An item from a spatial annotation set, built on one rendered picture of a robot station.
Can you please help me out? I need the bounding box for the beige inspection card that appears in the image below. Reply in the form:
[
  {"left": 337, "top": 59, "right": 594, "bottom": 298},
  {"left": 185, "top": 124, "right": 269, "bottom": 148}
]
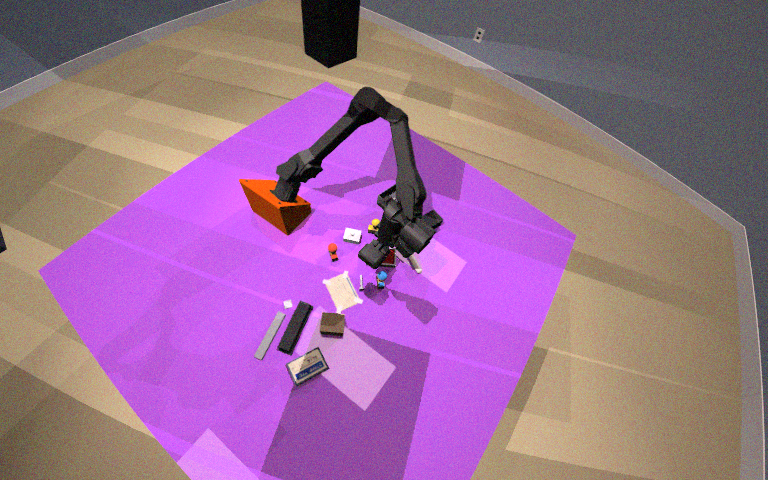
[{"left": 323, "top": 271, "right": 363, "bottom": 314}]

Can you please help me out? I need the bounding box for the rubber stamp with blue handle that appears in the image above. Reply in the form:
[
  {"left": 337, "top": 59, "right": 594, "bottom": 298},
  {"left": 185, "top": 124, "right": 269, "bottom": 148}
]
[{"left": 376, "top": 271, "right": 387, "bottom": 289}]

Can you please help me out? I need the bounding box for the red-handled rubber stamp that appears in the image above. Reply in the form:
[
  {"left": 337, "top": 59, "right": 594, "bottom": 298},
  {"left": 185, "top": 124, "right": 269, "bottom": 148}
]
[{"left": 327, "top": 243, "right": 338, "bottom": 262}]

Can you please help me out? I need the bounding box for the beige cylinder with black rounded tip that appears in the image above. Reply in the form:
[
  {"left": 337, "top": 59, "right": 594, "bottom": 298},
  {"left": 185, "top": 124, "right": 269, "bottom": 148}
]
[{"left": 409, "top": 254, "right": 422, "bottom": 274}]

